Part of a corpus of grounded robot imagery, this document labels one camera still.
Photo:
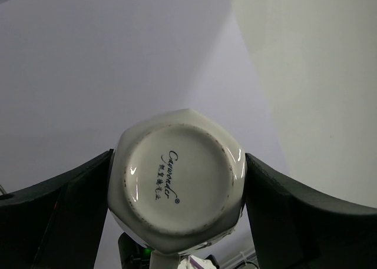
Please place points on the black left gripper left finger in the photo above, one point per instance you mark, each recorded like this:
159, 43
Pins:
57, 223

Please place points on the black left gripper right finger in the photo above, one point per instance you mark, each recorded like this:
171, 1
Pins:
296, 226

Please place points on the cream white mug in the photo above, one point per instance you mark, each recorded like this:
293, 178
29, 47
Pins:
176, 182

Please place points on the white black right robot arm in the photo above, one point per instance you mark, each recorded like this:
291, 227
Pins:
133, 255

